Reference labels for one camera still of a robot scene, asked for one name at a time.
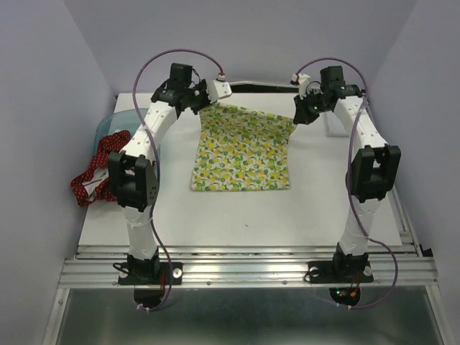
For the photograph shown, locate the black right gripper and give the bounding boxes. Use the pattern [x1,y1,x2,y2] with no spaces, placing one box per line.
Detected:
[294,89,331,125]

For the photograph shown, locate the lemon print skirt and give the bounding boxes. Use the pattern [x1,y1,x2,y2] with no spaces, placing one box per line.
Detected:
[190,103,296,192]

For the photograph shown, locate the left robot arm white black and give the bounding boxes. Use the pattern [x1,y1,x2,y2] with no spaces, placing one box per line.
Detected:
[108,63,211,283]

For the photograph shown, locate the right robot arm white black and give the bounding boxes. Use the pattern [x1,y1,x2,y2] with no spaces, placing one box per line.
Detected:
[292,66,401,280]

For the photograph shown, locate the folded white skirt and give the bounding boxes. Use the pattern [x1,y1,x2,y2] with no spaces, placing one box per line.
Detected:
[322,111,349,137]

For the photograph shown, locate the red polka dot skirt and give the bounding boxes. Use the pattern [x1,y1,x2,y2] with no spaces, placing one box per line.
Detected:
[70,130,131,207]

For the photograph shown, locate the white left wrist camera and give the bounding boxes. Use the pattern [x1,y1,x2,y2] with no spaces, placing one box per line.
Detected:
[206,74,232,104]

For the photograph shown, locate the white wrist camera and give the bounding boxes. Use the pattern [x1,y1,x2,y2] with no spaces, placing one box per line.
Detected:
[290,73,319,99]
[206,74,232,104]

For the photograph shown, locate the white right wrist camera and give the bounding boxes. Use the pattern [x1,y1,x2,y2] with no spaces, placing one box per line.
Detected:
[290,73,319,99]

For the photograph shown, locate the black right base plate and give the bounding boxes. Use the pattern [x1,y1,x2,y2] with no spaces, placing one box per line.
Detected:
[303,260,374,284]

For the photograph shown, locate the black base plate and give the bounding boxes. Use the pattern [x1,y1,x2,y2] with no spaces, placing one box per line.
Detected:
[303,260,374,284]
[114,262,183,286]

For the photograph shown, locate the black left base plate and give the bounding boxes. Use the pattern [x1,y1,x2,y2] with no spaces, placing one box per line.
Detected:
[114,262,183,286]

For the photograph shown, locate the aluminium frame rails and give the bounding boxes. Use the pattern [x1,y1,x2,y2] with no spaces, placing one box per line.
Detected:
[42,88,449,345]

